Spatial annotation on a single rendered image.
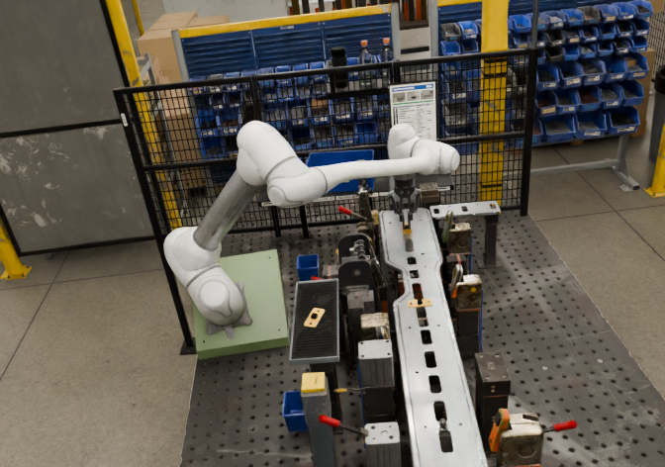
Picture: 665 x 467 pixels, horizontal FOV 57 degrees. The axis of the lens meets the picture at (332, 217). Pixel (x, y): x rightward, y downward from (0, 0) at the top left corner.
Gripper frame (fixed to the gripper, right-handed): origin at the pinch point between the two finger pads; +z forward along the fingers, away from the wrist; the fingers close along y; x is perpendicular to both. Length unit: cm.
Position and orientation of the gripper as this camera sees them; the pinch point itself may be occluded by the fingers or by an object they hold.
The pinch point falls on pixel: (406, 221)
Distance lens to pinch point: 251.0
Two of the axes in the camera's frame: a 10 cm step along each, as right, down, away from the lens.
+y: 9.9, -0.9, -0.6
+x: 0.1, -5.1, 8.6
